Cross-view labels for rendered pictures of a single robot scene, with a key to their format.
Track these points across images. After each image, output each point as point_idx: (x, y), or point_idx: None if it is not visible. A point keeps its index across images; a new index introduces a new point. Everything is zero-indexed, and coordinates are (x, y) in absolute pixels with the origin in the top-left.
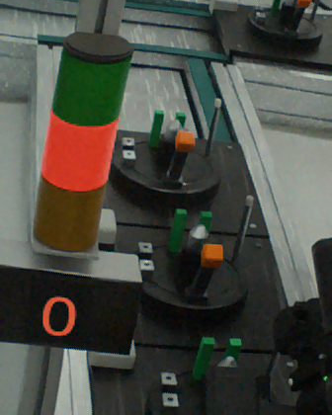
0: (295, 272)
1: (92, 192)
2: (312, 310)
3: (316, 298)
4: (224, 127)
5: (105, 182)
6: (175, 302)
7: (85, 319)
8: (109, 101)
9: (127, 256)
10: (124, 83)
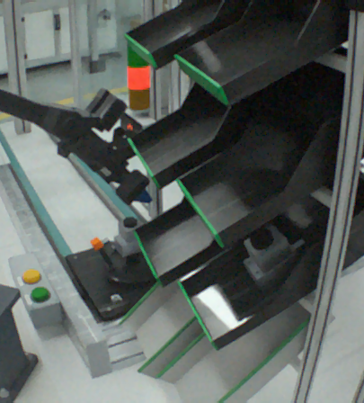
0: None
1: (133, 90)
2: (128, 132)
3: (134, 130)
4: None
5: (138, 89)
6: None
7: None
8: (131, 59)
9: (154, 120)
10: (137, 56)
